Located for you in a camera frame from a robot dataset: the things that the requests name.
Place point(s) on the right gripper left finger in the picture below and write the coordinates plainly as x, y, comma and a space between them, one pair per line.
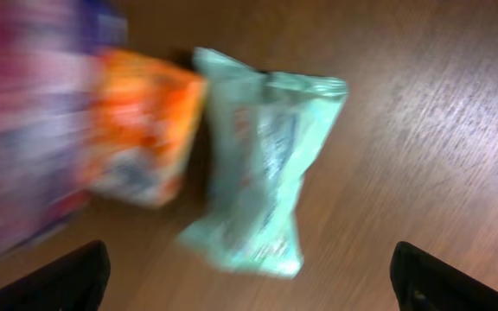
74, 282

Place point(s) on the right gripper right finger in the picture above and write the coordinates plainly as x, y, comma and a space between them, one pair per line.
422, 282

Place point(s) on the orange pocket tissue pack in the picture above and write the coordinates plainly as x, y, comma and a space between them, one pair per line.
143, 121

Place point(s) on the teal wet wipes pouch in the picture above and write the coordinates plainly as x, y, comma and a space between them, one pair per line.
267, 129

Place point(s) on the red purple tissue pack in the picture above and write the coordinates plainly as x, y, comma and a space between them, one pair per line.
49, 66

